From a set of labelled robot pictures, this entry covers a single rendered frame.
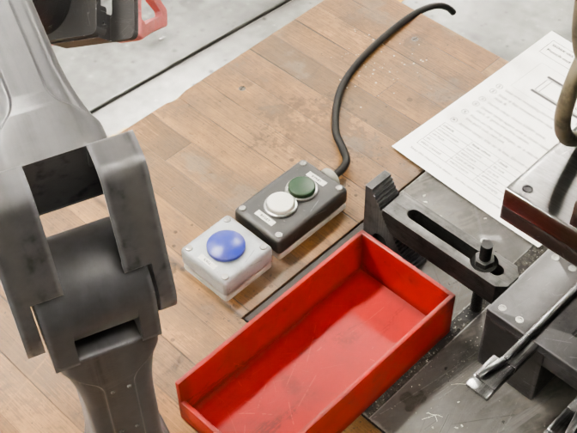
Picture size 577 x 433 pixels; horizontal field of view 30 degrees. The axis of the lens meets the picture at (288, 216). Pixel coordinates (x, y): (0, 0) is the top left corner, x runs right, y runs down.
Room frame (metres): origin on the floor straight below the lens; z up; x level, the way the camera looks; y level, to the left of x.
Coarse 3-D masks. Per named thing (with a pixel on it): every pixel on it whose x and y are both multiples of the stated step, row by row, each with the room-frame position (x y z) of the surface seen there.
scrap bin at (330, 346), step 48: (336, 288) 0.67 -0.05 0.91; (384, 288) 0.67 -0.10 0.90; (432, 288) 0.63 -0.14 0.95; (240, 336) 0.58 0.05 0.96; (288, 336) 0.62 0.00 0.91; (336, 336) 0.61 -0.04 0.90; (384, 336) 0.61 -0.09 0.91; (432, 336) 0.60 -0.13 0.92; (192, 384) 0.54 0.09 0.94; (240, 384) 0.56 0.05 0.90; (288, 384) 0.56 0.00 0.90; (336, 384) 0.56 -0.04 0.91; (384, 384) 0.55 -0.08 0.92; (240, 432) 0.51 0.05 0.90; (288, 432) 0.51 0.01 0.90; (336, 432) 0.50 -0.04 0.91
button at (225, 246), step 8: (216, 232) 0.73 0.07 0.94; (224, 232) 0.73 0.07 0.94; (232, 232) 0.73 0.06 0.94; (208, 240) 0.72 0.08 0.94; (216, 240) 0.72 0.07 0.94; (224, 240) 0.72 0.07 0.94; (232, 240) 0.71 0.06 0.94; (240, 240) 0.72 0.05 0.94; (208, 248) 0.71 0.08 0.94; (216, 248) 0.70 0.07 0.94; (224, 248) 0.70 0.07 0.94; (232, 248) 0.70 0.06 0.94; (240, 248) 0.70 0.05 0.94; (216, 256) 0.70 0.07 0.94; (224, 256) 0.69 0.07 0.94; (232, 256) 0.69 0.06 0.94
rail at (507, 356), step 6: (576, 288) 0.60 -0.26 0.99; (570, 294) 0.59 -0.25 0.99; (564, 300) 0.59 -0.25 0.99; (558, 306) 0.58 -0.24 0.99; (552, 312) 0.57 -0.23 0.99; (546, 318) 0.57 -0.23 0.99; (540, 324) 0.56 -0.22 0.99; (534, 330) 0.55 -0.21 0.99; (528, 336) 0.55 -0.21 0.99; (522, 342) 0.54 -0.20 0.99; (516, 348) 0.54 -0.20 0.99; (504, 354) 0.53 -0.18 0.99; (510, 354) 0.53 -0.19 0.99
